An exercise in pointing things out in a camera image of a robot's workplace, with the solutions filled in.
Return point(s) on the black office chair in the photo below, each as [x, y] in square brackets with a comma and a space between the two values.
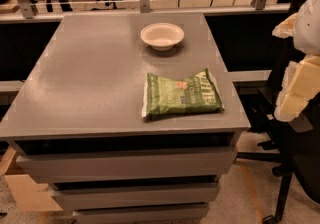
[294, 146]

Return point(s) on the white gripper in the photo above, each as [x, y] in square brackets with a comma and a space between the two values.
[310, 28]

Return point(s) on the grey drawer cabinet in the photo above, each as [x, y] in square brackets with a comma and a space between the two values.
[77, 122]

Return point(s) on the white paper bowl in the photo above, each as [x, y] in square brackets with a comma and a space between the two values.
[162, 36]

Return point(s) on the wooden board on floor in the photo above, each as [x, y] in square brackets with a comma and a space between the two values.
[28, 195]

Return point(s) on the green jalapeno chip bag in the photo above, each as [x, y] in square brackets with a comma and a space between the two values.
[195, 94]

